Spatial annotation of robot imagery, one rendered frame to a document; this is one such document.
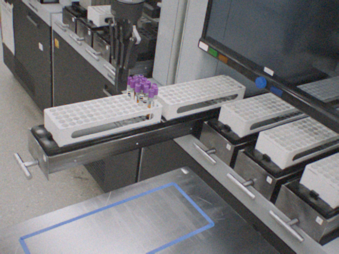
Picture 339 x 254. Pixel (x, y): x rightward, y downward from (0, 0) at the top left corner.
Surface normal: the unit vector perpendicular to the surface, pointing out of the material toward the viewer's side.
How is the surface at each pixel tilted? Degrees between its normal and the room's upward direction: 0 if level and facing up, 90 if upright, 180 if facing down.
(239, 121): 90
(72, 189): 0
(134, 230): 0
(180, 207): 0
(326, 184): 90
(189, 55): 90
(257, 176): 90
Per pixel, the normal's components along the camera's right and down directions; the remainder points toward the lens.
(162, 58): -0.81, 0.21
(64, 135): 0.57, 0.50
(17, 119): 0.14, -0.84
